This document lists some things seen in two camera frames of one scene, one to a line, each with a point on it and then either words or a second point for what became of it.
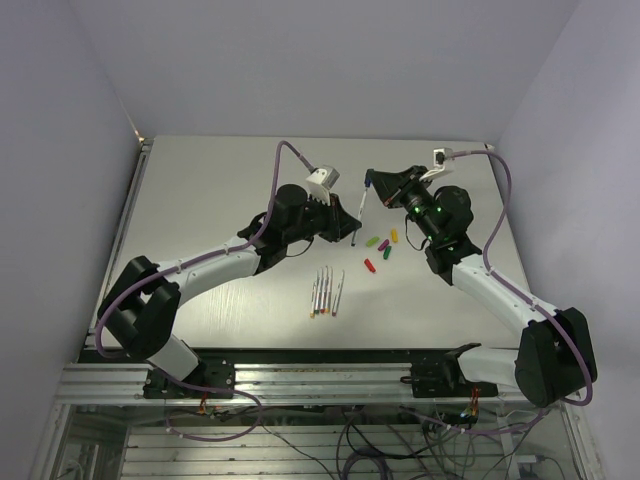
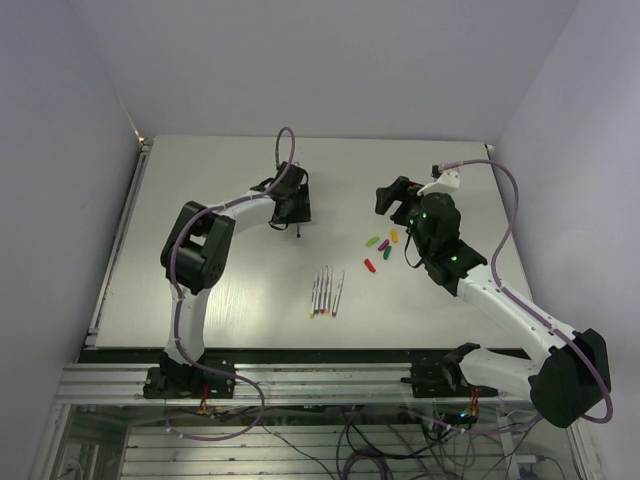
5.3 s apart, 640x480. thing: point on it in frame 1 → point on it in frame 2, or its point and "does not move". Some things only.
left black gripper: [340, 223] → [303, 214]
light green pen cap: [372, 241] does not move
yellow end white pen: [327, 307] does not move
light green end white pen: [312, 311] does not move
